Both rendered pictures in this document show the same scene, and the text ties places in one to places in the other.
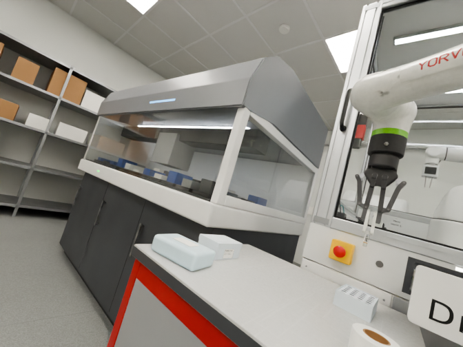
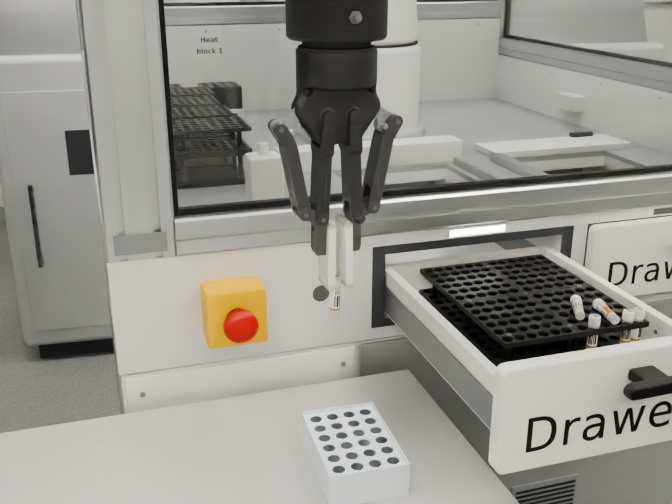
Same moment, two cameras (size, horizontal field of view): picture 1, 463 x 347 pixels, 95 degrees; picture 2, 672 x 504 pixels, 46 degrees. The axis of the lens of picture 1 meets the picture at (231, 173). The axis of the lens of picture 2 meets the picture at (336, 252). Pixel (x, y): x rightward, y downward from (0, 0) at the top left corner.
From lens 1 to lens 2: 0.43 m
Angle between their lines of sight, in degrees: 62
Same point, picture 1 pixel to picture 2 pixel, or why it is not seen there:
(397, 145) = (380, 15)
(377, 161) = (338, 78)
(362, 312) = (393, 486)
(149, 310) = not seen: outside the picture
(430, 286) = (526, 398)
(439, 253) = (422, 215)
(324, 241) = (171, 302)
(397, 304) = (368, 357)
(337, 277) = (234, 374)
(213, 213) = not seen: outside the picture
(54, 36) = not seen: outside the picture
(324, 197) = (127, 162)
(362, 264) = (285, 311)
